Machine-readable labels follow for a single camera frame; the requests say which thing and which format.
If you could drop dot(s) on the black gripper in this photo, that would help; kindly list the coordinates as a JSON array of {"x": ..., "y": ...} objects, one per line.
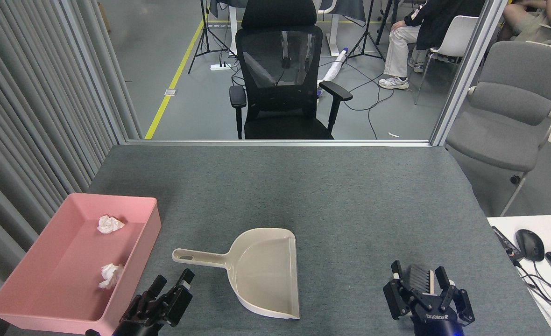
[
  {"x": 137, "y": 329},
  {"x": 436, "y": 324}
]

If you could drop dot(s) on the beige brush with black bristles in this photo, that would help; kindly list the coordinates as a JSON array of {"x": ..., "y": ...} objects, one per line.
[{"x": 419, "y": 279}]

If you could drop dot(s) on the white paper ball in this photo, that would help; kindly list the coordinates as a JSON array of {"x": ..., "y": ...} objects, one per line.
[
  {"x": 109, "y": 224},
  {"x": 111, "y": 275}
]

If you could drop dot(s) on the beige plastic dustpan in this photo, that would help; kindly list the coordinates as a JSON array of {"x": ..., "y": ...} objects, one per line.
[{"x": 266, "y": 275}]

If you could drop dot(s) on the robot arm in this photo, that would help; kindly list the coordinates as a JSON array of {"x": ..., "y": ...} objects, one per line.
[{"x": 92, "y": 332}]

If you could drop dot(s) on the pink plastic bin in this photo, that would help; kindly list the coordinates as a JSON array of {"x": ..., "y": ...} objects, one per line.
[{"x": 70, "y": 261}]

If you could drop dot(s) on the black flat device box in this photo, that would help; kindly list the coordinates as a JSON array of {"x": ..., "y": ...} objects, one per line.
[{"x": 504, "y": 241}]

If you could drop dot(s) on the black computer mouse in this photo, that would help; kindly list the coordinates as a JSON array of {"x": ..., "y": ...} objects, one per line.
[{"x": 530, "y": 245}]

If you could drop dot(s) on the metal floor outlet plate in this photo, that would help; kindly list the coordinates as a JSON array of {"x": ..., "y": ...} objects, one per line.
[{"x": 170, "y": 92}]

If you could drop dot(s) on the grey upholstered chair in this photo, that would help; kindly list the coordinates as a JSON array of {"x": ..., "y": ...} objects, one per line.
[{"x": 504, "y": 102}]

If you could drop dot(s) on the black mesh office chair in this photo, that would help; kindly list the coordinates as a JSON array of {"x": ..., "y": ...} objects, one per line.
[{"x": 280, "y": 121}]

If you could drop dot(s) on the grey pleated curtain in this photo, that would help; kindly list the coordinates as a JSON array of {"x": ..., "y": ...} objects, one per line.
[{"x": 18, "y": 116}]

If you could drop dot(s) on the white power strip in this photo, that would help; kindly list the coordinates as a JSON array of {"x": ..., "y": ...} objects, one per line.
[{"x": 220, "y": 66}]

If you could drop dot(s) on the white rolled sheet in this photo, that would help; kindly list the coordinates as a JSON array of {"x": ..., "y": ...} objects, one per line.
[{"x": 335, "y": 67}]

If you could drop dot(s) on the white plastic chair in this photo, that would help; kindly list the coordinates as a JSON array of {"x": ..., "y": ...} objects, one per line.
[{"x": 457, "y": 39}]

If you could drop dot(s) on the person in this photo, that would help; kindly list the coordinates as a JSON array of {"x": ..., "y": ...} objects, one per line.
[
  {"x": 541, "y": 25},
  {"x": 434, "y": 28}
]

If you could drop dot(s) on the black tripod stand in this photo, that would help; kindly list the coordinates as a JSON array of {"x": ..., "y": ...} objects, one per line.
[
  {"x": 366, "y": 32},
  {"x": 205, "y": 32}
]

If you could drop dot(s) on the white-legged desk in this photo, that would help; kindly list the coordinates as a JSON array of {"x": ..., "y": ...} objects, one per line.
[{"x": 334, "y": 28}]

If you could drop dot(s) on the silver table edge rail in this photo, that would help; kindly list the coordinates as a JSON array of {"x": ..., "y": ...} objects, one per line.
[{"x": 280, "y": 143}]

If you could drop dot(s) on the silver post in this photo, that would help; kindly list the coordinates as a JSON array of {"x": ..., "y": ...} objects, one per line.
[{"x": 467, "y": 74}]

